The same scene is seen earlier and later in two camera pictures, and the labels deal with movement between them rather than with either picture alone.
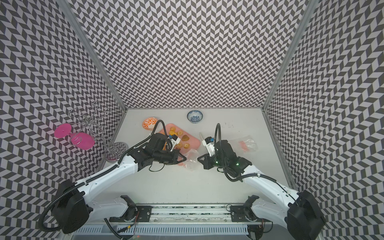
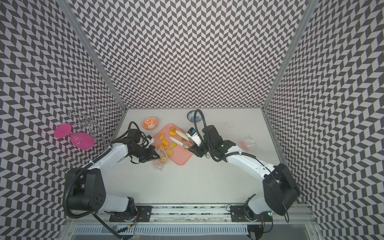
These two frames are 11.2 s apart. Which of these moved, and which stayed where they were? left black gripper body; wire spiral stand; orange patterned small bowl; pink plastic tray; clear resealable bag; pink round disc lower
Moved: left black gripper body; clear resealable bag
Stayed: pink plastic tray; orange patterned small bowl; pink round disc lower; wire spiral stand
